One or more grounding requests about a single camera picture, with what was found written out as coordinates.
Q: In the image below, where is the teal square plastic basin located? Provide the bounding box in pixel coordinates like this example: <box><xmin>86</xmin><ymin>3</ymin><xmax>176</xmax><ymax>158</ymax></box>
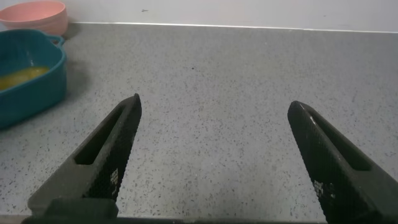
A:
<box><xmin>0</xmin><ymin>29</ymin><xmax>68</xmax><ymax>130</ymax></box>

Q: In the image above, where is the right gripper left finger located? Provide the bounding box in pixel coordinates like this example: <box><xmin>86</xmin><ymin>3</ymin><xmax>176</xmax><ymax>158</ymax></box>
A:
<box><xmin>27</xmin><ymin>93</ymin><xmax>142</xmax><ymax>218</ymax></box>

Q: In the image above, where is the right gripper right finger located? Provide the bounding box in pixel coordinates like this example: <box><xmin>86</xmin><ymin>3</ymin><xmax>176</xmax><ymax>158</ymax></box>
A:
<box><xmin>287</xmin><ymin>100</ymin><xmax>398</xmax><ymax>224</ymax></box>

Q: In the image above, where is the orange juice liquid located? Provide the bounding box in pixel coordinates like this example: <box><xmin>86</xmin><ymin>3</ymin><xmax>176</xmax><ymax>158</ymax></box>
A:
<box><xmin>0</xmin><ymin>66</ymin><xmax>50</xmax><ymax>91</ymax></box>

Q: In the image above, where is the pink plastic bowl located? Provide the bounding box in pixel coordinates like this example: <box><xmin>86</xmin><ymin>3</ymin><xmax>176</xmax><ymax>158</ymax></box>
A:
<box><xmin>0</xmin><ymin>0</ymin><xmax>68</xmax><ymax>37</ymax></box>

